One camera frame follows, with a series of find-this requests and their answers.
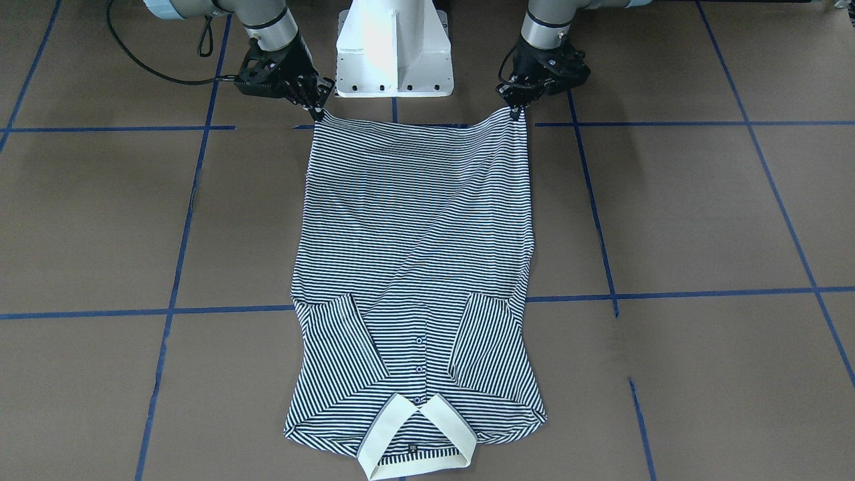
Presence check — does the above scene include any navy white striped polo shirt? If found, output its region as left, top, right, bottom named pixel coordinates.
left=284, top=107, right=548, bottom=480

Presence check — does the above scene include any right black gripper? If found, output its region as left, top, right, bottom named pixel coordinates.
left=235, top=35, right=336, bottom=124

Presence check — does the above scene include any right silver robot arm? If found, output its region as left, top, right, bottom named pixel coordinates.
left=146, top=1, right=334, bottom=122

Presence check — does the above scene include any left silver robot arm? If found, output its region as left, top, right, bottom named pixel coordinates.
left=496, top=1, right=649, bottom=121

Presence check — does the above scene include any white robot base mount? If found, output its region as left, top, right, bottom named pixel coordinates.
left=335, top=1, right=455, bottom=98

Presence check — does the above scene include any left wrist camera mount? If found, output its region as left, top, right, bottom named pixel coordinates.
left=544, top=41, right=590, bottom=92

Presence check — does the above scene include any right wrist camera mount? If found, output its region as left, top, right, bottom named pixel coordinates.
left=234, top=37, right=291, bottom=100

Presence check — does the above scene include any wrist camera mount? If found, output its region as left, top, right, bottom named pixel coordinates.
left=544, top=41, right=590, bottom=92
left=234, top=37, right=291, bottom=100

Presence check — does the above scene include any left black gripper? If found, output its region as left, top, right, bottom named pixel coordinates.
left=496, top=37, right=571, bottom=122

